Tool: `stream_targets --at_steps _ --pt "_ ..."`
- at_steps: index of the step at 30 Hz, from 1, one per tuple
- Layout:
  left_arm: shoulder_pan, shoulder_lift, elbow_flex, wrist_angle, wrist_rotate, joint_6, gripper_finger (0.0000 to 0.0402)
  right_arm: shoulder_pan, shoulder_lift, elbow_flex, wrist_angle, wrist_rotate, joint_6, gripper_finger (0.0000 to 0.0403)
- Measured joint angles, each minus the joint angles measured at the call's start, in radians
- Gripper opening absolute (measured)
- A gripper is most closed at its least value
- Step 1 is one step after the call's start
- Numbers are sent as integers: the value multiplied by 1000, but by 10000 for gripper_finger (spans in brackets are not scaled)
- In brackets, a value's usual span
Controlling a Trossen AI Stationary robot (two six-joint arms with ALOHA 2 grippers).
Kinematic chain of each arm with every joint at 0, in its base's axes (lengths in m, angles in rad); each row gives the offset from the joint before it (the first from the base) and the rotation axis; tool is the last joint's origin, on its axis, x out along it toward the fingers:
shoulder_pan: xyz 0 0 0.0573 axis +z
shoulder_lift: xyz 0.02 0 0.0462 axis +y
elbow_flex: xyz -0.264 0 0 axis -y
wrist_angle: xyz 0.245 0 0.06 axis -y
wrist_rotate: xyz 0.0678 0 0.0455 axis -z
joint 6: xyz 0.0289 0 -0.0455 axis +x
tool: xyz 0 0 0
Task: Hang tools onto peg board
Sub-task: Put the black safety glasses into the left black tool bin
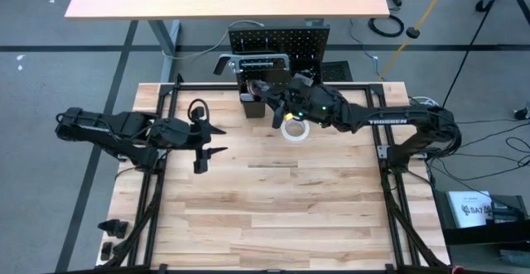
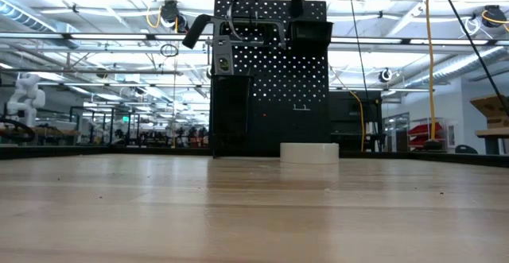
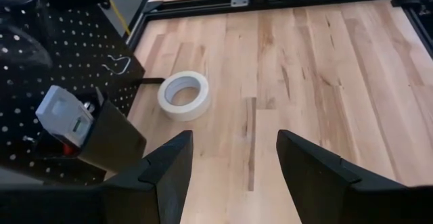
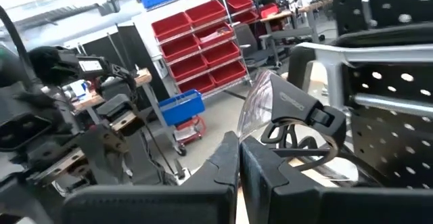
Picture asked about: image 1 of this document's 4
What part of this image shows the grey floor cable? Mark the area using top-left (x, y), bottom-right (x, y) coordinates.
top-left (162, 18), bottom-right (267, 63)

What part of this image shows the black metal pegboard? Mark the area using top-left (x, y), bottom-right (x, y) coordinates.
top-left (227, 25), bottom-right (331, 106)

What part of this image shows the black corner bracket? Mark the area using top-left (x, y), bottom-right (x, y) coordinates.
top-left (99, 241), bottom-right (115, 263)
top-left (97, 219), bottom-right (130, 240)

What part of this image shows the white tape roll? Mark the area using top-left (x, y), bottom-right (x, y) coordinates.
top-left (280, 117), bottom-right (311, 144)

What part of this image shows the black aluminium table frame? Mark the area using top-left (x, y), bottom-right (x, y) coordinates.
top-left (97, 81), bottom-right (453, 274)

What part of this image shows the short black pegboard bin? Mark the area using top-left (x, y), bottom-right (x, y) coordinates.
top-left (289, 59), bottom-right (323, 89)

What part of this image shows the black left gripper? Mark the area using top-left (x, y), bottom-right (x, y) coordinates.
top-left (152, 115), bottom-right (229, 175)

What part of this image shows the yellow hanging cable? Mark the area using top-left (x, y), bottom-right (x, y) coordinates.
top-left (376, 0), bottom-right (455, 83)

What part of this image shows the hacksaw silver frame black handle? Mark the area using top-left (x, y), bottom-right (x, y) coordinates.
top-left (212, 52), bottom-right (292, 77)

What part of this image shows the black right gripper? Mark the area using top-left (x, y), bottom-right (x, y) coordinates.
top-left (253, 77), bottom-right (348, 130)

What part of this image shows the tall black pegboard bin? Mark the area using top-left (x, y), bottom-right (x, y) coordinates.
top-left (239, 80), bottom-right (267, 119)

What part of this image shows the white printed booklet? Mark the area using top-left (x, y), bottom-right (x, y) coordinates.
top-left (446, 190), bottom-right (494, 229)

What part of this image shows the black coiled floor cable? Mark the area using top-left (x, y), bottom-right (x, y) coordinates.
top-left (367, 14), bottom-right (406, 39)

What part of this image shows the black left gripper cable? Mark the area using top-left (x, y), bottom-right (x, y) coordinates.
top-left (186, 98), bottom-right (210, 125)

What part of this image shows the white coiled cable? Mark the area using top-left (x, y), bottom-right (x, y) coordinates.
top-left (408, 95), bottom-right (434, 108)

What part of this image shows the black side cart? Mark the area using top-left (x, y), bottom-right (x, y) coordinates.
top-left (433, 189), bottom-right (530, 248)

